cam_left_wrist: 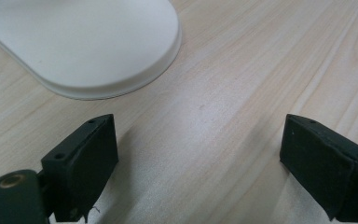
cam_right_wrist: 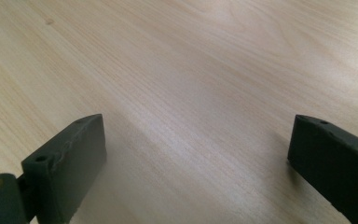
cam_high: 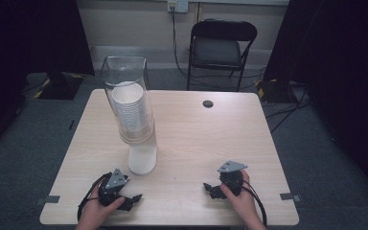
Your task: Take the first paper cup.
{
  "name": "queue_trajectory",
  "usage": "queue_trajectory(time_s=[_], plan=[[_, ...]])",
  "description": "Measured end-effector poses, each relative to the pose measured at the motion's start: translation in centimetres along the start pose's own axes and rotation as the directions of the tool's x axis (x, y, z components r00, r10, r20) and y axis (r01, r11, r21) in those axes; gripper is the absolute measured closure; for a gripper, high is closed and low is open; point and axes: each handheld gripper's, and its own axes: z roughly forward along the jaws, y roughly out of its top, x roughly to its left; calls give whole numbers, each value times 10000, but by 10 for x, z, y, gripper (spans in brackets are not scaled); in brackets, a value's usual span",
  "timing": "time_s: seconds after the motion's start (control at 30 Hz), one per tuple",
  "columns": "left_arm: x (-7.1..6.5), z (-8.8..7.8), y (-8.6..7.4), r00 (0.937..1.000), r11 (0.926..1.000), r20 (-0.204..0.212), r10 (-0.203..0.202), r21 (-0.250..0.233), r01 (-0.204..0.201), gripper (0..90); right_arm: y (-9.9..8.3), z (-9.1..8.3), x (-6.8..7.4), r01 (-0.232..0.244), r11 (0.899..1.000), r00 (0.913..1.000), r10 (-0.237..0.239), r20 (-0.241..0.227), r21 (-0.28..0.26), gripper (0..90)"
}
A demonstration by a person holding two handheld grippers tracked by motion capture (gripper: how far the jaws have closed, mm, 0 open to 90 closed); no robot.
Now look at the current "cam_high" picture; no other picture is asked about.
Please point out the black curtain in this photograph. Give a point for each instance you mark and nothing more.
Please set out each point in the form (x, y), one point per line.
(338, 64)
(28, 48)

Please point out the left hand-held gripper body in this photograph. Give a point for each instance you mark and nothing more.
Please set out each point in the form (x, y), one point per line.
(115, 180)

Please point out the person's right hand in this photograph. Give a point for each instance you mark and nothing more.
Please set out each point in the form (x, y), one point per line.
(241, 204)

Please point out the black stand base yellow tape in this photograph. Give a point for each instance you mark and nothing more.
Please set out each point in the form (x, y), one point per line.
(273, 91)
(60, 86)

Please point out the black folding chair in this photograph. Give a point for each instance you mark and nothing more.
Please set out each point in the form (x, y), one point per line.
(217, 51)

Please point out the white wall outlet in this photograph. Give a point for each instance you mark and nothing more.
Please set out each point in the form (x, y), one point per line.
(177, 5)

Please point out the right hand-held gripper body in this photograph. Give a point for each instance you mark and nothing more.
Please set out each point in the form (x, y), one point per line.
(232, 177)

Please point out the white dispenser base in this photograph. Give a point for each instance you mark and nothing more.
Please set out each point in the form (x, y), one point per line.
(142, 159)

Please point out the clear cup dispenser tube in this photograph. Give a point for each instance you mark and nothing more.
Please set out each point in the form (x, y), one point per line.
(126, 68)

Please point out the person's left hand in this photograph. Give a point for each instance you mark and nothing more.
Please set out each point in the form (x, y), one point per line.
(97, 211)

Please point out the grey tape strip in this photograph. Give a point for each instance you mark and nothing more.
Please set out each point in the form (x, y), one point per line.
(290, 196)
(48, 200)

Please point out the stack of white paper cups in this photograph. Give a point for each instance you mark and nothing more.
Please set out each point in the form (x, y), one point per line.
(130, 107)

